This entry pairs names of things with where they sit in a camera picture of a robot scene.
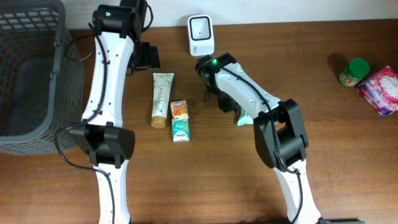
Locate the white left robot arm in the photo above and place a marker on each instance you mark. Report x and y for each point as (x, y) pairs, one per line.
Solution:
(100, 135)

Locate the teal wet wipes pack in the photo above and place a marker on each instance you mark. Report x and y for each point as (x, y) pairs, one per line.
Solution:
(244, 118)

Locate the small teal tissue pack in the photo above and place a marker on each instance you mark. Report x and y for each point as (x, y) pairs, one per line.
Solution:
(180, 130)

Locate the orange Kleenex tissue pack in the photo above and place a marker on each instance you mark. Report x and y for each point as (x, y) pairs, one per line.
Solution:
(179, 110)

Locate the cream lotion tube gold cap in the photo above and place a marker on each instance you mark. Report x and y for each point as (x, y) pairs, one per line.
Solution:
(162, 87)

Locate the purple red pad package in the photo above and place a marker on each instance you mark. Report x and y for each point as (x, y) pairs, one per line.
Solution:
(380, 91)

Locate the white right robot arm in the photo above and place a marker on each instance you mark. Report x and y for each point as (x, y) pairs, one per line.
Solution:
(279, 133)

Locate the dark grey plastic basket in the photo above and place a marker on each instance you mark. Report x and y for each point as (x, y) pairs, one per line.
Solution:
(41, 90)

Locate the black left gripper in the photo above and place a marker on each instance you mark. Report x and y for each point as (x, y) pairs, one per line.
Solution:
(152, 59)

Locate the green lid glass jar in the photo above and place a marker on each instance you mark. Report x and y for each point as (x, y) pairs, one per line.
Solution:
(355, 71)

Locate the white barcode scanner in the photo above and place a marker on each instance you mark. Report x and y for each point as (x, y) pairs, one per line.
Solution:
(201, 36)

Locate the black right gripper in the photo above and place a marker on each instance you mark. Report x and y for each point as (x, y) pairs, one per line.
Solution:
(226, 104)

